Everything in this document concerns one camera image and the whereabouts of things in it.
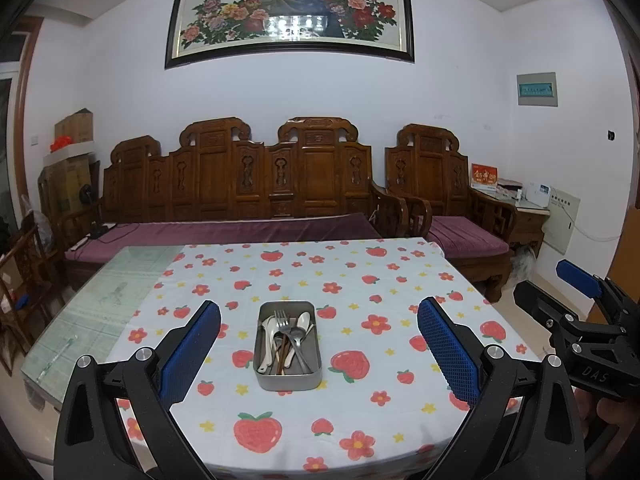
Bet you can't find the wooden chair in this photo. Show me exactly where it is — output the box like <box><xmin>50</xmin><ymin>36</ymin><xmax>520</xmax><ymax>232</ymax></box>
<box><xmin>0</xmin><ymin>210</ymin><xmax>63</xmax><ymax>376</ymax></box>

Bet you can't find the purple armchair cushion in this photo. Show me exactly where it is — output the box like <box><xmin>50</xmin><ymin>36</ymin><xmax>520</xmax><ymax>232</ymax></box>
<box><xmin>425</xmin><ymin>215</ymin><xmax>511</xmax><ymax>256</ymax></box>

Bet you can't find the carved wooden sofa bench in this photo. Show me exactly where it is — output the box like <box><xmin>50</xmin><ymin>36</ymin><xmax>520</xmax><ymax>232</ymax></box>
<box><xmin>65</xmin><ymin>116</ymin><xmax>408</xmax><ymax>291</ymax></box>

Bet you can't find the rectangular metal tin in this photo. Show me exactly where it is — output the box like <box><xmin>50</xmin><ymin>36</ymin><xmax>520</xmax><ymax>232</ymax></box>
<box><xmin>254</xmin><ymin>301</ymin><xmax>322</xmax><ymax>391</ymax></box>

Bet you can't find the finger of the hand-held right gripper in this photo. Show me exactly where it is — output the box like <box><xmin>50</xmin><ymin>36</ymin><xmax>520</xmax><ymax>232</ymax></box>
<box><xmin>514</xmin><ymin>280</ymin><xmax>581</xmax><ymax>333</ymax></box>
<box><xmin>556</xmin><ymin>259</ymin><xmax>640</xmax><ymax>321</ymax></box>

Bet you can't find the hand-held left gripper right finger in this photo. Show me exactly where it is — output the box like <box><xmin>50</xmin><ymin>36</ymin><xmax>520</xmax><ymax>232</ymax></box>
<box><xmin>415</xmin><ymin>297</ymin><xmax>586</xmax><ymax>480</ymax></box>

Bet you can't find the strawberry flower print tablecloth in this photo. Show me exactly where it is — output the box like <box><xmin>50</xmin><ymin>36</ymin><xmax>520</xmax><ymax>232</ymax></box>
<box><xmin>102</xmin><ymin>237</ymin><xmax>546</xmax><ymax>478</ymax></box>

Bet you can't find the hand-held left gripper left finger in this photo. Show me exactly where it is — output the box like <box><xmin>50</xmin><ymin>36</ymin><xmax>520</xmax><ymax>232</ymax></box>
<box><xmin>52</xmin><ymin>300</ymin><xmax>223</xmax><ymax>480</ymax></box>

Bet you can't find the framed peacock flower painting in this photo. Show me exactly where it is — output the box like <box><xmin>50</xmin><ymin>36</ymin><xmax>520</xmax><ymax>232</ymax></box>
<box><xmin>165</xmin><ymin>0</ymin><xmax>416</xmax><ymax>71</ymax></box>

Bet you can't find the large cardboard box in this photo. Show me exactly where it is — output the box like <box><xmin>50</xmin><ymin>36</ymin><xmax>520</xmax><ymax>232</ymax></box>
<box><xmin>39</xmin><ymin>155</ymin><xmax>101</xmax><ymax>221</ymax></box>

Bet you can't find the person's right hand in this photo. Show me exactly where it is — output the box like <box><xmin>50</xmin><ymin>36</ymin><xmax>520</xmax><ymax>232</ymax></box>
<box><xmin>575</xmin><ymin>392</ymin><xmax>640</xmax><ymax>456</ymax></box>

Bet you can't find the small cardboard box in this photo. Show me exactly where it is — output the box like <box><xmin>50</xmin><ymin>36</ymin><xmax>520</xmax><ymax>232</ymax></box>
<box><xmin>54</xmin><ymin>108</ymin><xmax>95</xmax><ymax>143</ymax></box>

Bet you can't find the white box on side table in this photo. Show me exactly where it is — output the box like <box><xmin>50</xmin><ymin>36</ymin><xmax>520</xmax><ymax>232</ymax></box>
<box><xmin>525</xmin><ymin>182</ymin><xmax>552</xmax><ymax>207</ymax></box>

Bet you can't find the white round plastic spoon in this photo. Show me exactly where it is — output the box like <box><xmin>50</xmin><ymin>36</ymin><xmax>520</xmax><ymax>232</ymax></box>
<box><xmin>257</xmin><ymin>316</ymin><xmax>277</xmax><ymax>372</ymax></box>

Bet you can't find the brown wooden door frame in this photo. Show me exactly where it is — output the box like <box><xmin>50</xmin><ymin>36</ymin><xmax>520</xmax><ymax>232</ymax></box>
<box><xmin>10</xmin><ymin>15</ymin><xmax>44</xmax><ymax>211</ymax></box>

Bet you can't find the carved wooden armchair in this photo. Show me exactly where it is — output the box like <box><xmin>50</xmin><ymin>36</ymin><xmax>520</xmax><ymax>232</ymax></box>
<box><xmin>371</xmin><ymin>123</ymin><xmax>518</xmax><ymax>303</ymax></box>

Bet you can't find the grey wall distribution box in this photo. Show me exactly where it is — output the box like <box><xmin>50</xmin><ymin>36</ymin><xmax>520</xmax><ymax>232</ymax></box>
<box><xmin>516</xmin><ymin>72</ymin><xmax>558</xmax><ymax>107</ymax></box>

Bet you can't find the wooden side table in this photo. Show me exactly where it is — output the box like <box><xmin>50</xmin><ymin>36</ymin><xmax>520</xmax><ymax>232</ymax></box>
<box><xmin>470</xmin><ymin>182</ymin><xmax>551</xmax><ymax>261</ymax></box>

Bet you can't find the white plastic bag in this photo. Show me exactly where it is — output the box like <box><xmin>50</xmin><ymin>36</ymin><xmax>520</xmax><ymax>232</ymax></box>
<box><xmin>510</xmin><ymin>247</ymin><xmax>537</xmax><ymax>288</ymax></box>

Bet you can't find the red gift box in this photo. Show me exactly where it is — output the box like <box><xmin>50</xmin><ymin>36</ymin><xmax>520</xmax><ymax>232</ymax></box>
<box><xmin>471</xmin><ymin>164</ymin><xmax>499</xmax><ymax>188</ymax></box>

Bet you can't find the large metal spoon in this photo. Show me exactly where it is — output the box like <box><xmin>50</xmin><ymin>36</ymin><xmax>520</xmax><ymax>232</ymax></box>
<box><xmin>287</xmin><ymin>326</ymin><xmax>307</xmax><ymax>361</ymax></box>

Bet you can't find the power strip with cable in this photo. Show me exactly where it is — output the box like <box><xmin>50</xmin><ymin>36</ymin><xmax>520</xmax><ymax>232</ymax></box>
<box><xmin>70</xmin><ymin>222</ymin><xmax>118</xmax><ymax>251</ymax></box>

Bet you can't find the metal fork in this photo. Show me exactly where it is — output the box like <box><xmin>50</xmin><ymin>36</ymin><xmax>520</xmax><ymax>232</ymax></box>
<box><xmin>274</xmin><ymin>310</ymin><xmax>312</xmax><ymax>375</ymax></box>

